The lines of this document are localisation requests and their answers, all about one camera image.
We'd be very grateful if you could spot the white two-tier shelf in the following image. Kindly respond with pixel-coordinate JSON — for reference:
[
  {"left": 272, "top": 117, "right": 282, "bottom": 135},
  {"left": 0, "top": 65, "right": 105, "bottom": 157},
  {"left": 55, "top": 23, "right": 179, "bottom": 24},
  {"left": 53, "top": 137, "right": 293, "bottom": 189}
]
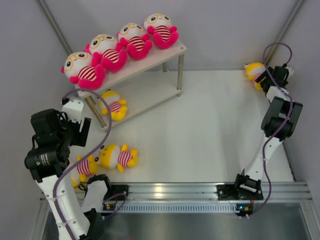
[{"left": 73, "top": 37, "right": 188, "bottom": 134}]

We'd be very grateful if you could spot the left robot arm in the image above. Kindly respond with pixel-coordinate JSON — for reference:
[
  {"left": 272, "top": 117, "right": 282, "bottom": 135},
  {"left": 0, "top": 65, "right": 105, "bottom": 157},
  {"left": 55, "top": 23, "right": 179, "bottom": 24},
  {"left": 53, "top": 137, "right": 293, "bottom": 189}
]
[{"left": 24, "top": 109, "right": 113, "bottom": 240}]

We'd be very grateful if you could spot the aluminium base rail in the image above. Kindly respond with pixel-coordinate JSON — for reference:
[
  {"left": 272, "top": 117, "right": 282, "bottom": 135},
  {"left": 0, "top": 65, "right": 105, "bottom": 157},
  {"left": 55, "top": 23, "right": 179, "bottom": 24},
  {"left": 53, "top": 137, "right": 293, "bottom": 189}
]
[{"left": 39, "top": 181, "right": 313, "bottom": 213}]

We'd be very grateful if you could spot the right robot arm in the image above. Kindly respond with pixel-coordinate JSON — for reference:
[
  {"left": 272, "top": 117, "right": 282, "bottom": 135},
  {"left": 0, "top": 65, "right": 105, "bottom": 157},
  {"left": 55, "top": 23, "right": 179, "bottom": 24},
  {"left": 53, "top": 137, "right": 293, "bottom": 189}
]
[{"left": 233, "top": 62, "right": 303, "bottom": 199}]

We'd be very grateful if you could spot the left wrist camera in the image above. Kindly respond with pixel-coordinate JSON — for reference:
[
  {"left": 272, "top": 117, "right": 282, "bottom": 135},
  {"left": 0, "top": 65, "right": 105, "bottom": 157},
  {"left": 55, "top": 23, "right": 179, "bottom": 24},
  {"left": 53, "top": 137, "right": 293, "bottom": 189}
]
[{"left": 61, "top": 97, "right": 85, "bottom": 124}]

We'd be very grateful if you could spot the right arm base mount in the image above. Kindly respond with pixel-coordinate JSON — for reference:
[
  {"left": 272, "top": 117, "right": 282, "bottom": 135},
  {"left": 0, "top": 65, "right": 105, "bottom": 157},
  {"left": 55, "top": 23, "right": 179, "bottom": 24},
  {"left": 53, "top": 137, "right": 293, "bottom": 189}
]
[{"left": 216, "top": 184, "right": 264, "bottom": 201}]

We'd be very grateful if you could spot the yellow plush toy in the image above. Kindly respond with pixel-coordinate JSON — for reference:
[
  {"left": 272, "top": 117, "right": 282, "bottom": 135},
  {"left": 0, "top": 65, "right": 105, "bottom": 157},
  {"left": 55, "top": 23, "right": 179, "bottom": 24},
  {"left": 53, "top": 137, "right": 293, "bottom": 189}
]
[
  {"left": 101, "top": 89, "right": 128, "bottom": 122},
  {"left": 70, "top": 154, "right": 98, "bottom": 188}
]

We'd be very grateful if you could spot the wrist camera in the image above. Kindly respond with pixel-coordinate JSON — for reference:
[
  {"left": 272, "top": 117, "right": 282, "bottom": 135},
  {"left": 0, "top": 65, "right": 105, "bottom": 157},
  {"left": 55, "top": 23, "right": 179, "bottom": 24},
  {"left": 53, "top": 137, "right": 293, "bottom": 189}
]
[
  {"left": 285, "top": 65, "right": 295, "bottom": 77},
  {"left": 61, "top": 97, "right": 85, "bottom": 124}
]

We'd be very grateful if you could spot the yellow plush toy on shelf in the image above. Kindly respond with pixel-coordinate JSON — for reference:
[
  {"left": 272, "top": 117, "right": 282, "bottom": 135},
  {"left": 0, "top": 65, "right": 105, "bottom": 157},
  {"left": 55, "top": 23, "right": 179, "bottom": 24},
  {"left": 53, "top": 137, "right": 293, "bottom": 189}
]
[{"left": 101, "top": 89, "right": 128, "bottom": 122}]

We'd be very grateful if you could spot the pink plush toy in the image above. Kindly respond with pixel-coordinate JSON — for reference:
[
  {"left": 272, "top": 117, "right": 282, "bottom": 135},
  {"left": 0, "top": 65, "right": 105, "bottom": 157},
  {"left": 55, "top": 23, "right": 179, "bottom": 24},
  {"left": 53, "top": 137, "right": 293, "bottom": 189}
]
[
  {"left": 83, "top": 34, "right": 128, "bottom": 73},
  {"left": 142, "top": 13, "right": 179, "bottom": 50},
  {"left": 60, "top": 51, "right": 107, "bottom": 90},
  {"left": 116, "top": 23, "right": 153, "bottom": 61}
]

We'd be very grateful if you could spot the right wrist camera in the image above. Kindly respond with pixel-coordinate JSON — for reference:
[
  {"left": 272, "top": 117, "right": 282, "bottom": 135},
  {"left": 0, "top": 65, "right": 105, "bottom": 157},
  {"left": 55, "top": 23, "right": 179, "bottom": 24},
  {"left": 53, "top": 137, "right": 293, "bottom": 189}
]
[{"left": 285, "top": 65, "right": 295, "bottom": 77}]

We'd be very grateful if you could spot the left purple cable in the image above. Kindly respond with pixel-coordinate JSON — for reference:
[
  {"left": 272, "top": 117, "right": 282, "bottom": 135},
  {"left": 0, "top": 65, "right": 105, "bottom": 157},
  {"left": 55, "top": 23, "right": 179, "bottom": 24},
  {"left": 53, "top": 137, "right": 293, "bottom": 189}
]
[{"left": 53, "top": 88, "right": 128, "bottom": 240}]

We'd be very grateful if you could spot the yellow plush toy corner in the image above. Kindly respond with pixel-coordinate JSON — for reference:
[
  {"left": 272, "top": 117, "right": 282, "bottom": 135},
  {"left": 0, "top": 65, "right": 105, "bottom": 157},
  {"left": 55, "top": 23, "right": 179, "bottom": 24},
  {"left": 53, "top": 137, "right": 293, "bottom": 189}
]
[{"left": 244, "top": 62, "right": 266, "bottom": 91}]

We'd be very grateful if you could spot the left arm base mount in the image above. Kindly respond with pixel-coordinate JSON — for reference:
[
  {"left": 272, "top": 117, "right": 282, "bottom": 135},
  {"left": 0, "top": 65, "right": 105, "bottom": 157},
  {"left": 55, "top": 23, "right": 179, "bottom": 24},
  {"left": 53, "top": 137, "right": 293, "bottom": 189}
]
[{"left": 103, "top": 184, "right": 129, "bottom": 200}]

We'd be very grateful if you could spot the yellow plush toy floor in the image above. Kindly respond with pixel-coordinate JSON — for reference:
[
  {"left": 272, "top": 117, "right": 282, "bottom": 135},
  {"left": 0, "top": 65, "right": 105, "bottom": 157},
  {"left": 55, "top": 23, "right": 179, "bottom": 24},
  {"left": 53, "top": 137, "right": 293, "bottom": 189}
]
[{"left": 97, "top": 144, "right": 138, "bottom": 173}]

